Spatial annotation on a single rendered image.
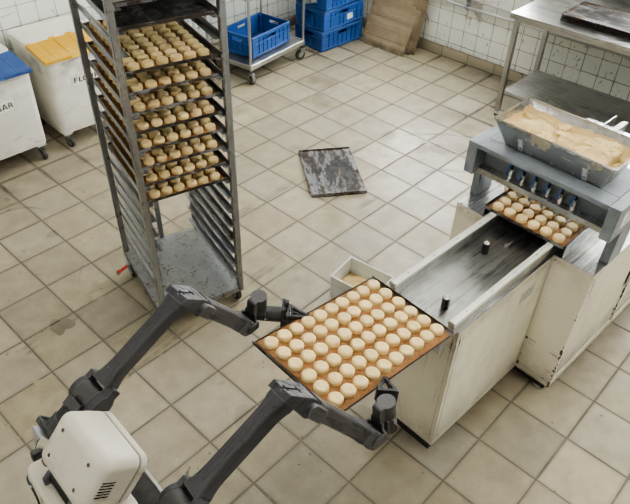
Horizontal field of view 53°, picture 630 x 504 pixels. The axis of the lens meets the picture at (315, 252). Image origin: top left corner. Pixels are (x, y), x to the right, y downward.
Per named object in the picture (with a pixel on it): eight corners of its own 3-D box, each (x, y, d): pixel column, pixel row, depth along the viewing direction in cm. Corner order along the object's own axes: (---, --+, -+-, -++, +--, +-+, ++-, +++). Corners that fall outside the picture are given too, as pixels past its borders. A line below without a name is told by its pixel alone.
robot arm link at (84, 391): (58, 407, 173) (70, 420, 171) (81, 377, 173) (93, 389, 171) (80, 409, 181) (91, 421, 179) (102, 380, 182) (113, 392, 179)
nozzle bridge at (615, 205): (495, 176, 325) (510, 116, 303) (631, 243, 286) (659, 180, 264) (456, 201, 308) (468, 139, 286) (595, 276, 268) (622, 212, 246)
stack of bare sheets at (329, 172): (298, 153, 496) (298, 150, 494) (348, 149, 502) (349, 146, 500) (311, 198, 451) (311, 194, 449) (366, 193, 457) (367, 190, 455)
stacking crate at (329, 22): (334, 8, 682) (335, -11, 669) (363, 18, 662) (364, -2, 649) (294, 22, 648) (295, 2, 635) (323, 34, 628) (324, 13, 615)
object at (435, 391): (459, 339, 352) (492, 208, 294) (512, 376, 334) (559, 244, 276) (373, 411, 314) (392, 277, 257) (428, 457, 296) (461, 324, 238)
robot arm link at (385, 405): (355, 433, 194) (374, 451, 188) (352, 408, 187) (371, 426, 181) (384, 411, 199) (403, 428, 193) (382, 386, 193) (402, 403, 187)
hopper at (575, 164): (522, 124, 298) (530, 96, 289) (638, 173, 268) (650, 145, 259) (487, 145, 282) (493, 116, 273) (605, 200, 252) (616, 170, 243)
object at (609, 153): (526, 113, 292) (530, 100, 288) (640, 161, 263) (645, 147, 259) (493, 132, 278) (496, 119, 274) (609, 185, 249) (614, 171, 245)
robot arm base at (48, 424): (34, 419, 173) (54, 448, 166) (52, 395, 173) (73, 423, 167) (58, 423, 180) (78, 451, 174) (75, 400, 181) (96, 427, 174)
